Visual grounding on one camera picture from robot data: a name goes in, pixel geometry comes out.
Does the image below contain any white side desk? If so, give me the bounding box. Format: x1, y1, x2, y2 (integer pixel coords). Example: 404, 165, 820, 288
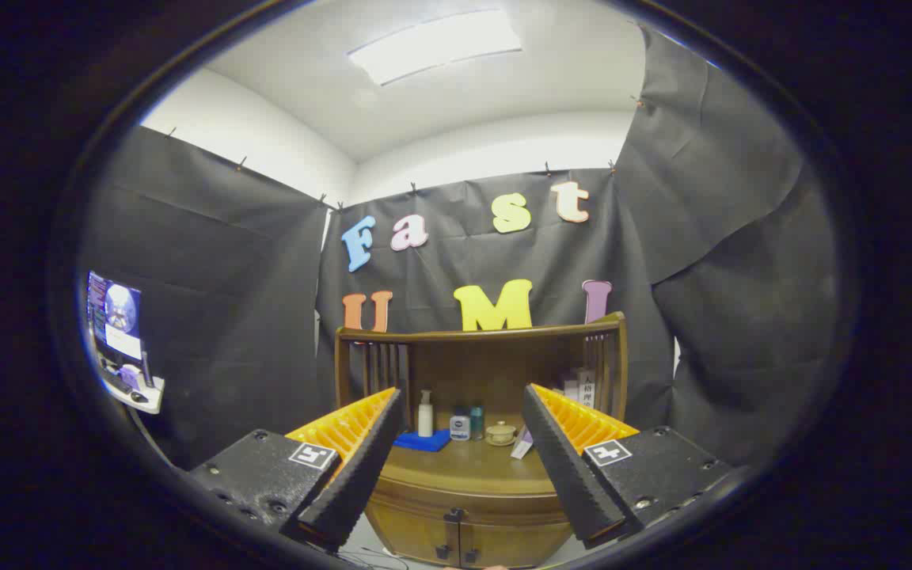
96, 348, 166, 415

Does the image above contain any wooden cabinet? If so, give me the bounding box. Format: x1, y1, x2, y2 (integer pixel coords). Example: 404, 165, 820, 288
334, 311, 629, 569

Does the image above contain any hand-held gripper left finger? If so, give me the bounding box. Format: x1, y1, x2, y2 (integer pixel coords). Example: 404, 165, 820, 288
187, 386, 406, 553

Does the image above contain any wooden countertop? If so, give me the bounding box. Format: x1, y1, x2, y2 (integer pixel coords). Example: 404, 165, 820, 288
381, 418, 561, 496

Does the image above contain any ceiling light panel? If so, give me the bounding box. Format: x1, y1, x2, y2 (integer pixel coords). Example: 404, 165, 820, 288
348, 8, 523, 86

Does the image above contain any wooden cabinet door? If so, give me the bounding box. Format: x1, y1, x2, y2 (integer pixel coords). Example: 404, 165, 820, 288
365, 507, 462, 568
459, 515, 576, 569

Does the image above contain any blue folded cloth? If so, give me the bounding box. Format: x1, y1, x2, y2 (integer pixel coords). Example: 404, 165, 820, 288
393, 429, 452, 453

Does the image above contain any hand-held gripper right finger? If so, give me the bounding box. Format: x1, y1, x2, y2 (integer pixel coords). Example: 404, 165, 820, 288
521, 383, 734, 549

